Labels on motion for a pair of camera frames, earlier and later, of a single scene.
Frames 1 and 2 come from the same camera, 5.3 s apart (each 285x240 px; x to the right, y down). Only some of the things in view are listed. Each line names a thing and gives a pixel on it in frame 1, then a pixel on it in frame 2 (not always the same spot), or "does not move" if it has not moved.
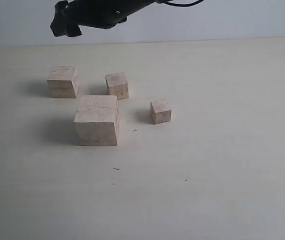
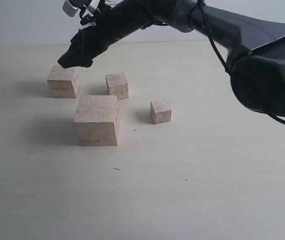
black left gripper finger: x=62 y=25 to x=72 y=57
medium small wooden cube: x=117 y=85 does not move
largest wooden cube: x=96 y=120 does not move
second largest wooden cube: x=63 y=82 does not move
